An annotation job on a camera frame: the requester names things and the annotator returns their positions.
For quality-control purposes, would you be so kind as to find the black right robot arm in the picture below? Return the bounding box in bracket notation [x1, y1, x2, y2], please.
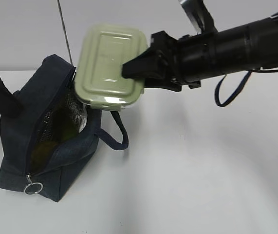
[121, 0, 278, 92]

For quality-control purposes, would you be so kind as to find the green toy cucumber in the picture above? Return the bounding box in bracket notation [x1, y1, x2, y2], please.
[52, 107, 79, 143]

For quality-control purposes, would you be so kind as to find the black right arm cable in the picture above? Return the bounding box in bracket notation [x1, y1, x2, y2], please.
[214, 69, 278, 107]

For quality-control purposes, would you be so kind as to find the silver zipper pull ring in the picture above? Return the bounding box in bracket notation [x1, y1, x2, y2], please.
[23, 174, 44, 195]

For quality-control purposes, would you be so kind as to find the dark blue lunch bag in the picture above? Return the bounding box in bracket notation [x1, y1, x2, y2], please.
[0, 55, 129, 202]

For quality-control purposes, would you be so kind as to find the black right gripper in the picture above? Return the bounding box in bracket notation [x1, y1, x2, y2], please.
[122, 31, 201, 92]

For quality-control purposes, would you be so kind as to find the green lid glass container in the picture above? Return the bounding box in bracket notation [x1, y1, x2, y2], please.
[74, 24, 148, 111]

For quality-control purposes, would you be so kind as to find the yellow toy pear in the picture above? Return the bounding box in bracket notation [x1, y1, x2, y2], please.
[31, 141, 59, 171]

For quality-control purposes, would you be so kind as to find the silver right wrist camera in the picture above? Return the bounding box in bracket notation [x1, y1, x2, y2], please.
[179, 0, 218, 34]

